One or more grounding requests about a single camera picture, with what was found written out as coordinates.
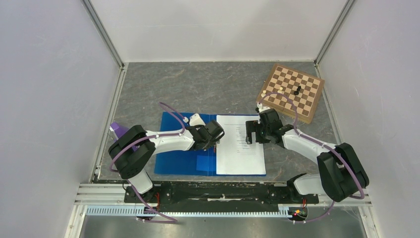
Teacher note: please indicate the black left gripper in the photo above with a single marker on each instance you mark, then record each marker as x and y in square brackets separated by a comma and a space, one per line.
[211, 144]

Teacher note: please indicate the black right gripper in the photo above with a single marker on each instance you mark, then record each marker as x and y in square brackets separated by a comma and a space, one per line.
[254, 126]

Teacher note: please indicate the blue plastic folder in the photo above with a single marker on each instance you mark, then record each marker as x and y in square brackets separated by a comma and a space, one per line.
[200, 163]

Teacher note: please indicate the white paper sheet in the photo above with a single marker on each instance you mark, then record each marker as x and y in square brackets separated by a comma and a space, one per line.
[234, 157]

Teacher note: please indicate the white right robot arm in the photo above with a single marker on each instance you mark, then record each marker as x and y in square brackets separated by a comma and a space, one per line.
[340, 172]

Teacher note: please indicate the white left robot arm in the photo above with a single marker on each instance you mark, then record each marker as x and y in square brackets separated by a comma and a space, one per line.
[131, 152]

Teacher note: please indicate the black chess piece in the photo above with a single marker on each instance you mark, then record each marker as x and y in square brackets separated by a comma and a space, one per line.
[297, 91]

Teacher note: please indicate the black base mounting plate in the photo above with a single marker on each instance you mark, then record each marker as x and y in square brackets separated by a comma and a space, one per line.
[222, 196]

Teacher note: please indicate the wooden chessboard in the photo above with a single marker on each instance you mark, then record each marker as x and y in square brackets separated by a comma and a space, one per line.
[303, 105]

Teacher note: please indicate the purple plastic object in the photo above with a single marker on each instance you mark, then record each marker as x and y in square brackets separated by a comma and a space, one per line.
[117, 130]

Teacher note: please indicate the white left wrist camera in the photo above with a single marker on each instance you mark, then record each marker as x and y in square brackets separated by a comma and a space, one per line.
[194, 120]

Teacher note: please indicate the white slotted cable duct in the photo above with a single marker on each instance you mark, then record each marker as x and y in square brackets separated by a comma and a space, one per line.
[142, 211]

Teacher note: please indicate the aluminium frame post right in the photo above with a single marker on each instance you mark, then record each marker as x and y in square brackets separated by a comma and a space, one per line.
[334, 30]

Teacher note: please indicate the aluminium frame post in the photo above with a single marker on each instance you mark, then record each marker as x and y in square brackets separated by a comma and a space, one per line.
[103, 32]
[334, 30]

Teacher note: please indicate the aluminium frame post left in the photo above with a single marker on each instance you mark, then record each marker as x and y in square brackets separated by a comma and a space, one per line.
[103, 32]

